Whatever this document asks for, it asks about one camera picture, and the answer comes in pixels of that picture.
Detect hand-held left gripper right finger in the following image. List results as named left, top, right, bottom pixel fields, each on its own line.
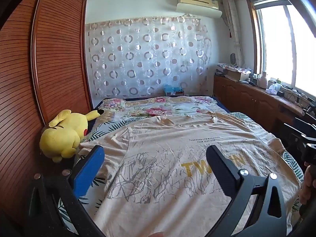
left=206, top=145, right=294, bottom=237

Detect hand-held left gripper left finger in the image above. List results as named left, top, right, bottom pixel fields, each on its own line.
left=27, top=145, right=106, bottom=237

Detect beige printed t-shirt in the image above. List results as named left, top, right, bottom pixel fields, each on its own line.
left=79, top=111, right=303, bottom=237

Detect person's right hand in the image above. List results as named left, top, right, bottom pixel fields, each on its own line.
left=299, top=166, right=316, bottom=204

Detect yellow plush toy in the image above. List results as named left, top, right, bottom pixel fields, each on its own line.
left=40, top=109, right=103, bottom=163

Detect leaf-print bed sheet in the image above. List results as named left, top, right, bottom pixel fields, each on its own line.
left=58, top=112, right=305, bottom=230

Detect white plastic bag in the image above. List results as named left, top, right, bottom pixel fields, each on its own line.
left=267, top=83, right=280, bottom=95

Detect long wooden cabinet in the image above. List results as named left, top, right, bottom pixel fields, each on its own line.
left=213, top=75, right=316, bottom=134

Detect floral blanket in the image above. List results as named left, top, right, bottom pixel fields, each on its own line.
left=92, top=96, right=228, bottom=124

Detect blue box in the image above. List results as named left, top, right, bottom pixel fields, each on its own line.
left=163, top=84, right=184, bottom=97

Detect cardboard box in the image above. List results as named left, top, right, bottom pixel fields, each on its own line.
left=223, top=68, right=252, bottom=82

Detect wooden louvred wardrobe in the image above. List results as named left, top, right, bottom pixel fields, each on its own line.
left=0, top=0, right=93, bottom=228

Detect window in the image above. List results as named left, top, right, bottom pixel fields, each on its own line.
left=247, top=0, right=316, bottom=97

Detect circle-pattern sheer curtain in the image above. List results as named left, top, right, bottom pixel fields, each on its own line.
left=85, top=16, right=213, bottom=98

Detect white patterned window curtain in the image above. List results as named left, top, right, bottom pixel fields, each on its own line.
left=222, top=0, right=245, bottom=67

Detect wall air conditioner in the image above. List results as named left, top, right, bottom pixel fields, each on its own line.
left=176, top=0, right=221, bottom=18

